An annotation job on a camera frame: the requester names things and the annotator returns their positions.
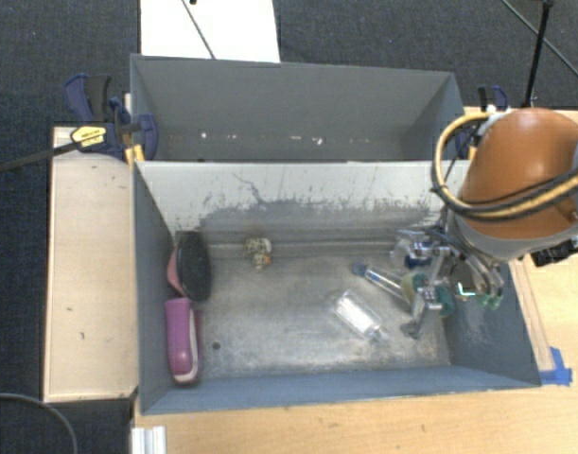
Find purple hairbrush with black bristles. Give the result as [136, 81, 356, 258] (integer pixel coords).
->
[164, 231, 214, 388]

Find clear tube with blue cap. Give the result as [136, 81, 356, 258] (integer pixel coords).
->
[352, 261, 413, 305]

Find black cylinder on white bracket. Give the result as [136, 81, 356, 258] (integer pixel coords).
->
[529, 233, 578, 269]

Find clear plastic bottle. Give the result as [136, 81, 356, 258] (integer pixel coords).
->
[333, 289, 390, 343]

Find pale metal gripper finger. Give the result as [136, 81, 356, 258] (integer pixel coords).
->
[390, 228, 437, 269]
[400, 288, 443, 341]

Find pale wood flat board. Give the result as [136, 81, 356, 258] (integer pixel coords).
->
[43, 126, 139, 403]

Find spotted toy animal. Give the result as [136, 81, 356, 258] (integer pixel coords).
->
[242, 236, 274, 272]

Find grey metal bin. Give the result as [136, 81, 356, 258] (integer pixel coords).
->
[129, 53, 543, 416]

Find teal and pale round spool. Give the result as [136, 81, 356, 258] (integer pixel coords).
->
[400, 271, 456, 320]

